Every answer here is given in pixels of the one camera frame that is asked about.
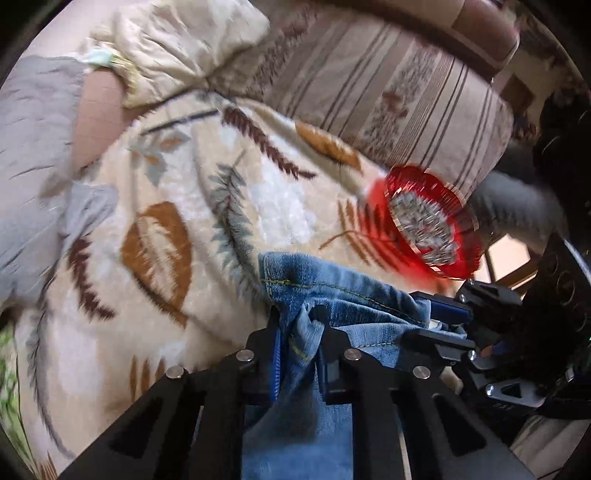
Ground black pen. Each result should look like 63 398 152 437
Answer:
140 109 221 136

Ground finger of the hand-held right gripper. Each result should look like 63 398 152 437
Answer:
410 291 472 325
401 329 477 366

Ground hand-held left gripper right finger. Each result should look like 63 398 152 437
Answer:
316 305 536 480

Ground brown sofa armrest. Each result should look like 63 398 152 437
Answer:
450 0 522 80

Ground pink pillow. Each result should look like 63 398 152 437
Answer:
73 73 136 169

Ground person's right forearm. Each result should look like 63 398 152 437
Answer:
470 172 570 252

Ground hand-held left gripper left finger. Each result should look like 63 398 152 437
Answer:
58 307 282 480

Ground leaf print blanket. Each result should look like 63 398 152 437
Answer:
14 90 462 480

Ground green checkered quilt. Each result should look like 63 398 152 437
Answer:
0 323 29 455

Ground red glass bowl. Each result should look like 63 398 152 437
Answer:
367 165 486 281

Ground grey quilted pillow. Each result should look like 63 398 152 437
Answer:
0 55 122 308

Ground striped sofa cushion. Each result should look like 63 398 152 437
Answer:
249 13 514 200

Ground blue denim pants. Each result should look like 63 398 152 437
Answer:
240 251 465 480

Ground cream crumpled pillow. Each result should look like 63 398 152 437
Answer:
87 0 271 108

